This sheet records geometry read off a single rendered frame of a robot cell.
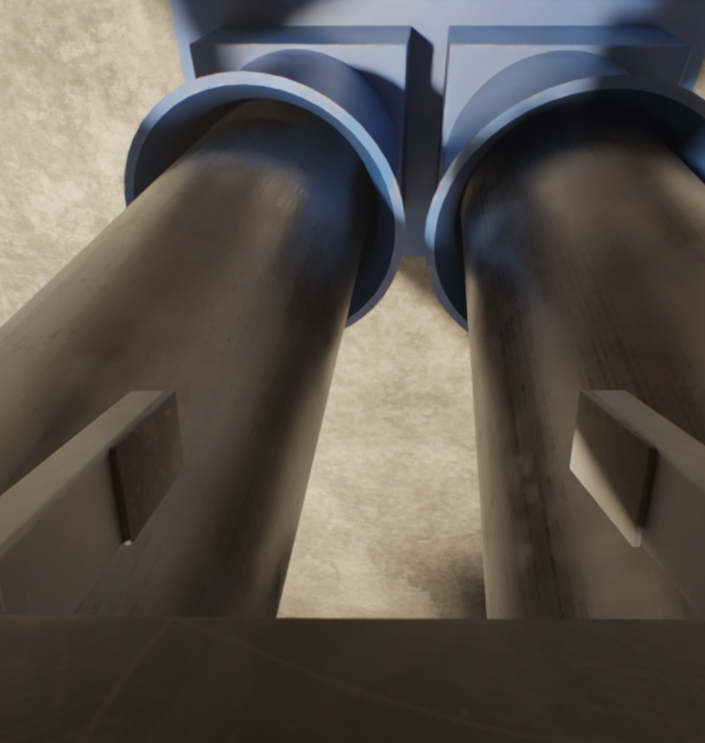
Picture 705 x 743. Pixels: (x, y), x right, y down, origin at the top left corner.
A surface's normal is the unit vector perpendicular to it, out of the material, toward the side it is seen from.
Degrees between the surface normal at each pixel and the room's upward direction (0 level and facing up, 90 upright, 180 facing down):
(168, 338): 90
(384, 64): 0
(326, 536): 0
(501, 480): 90
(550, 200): 90
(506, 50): 0
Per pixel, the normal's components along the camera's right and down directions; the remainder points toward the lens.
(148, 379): 0.38, -0.66
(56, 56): -0.13, 0.65
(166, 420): 1.00, 0.00
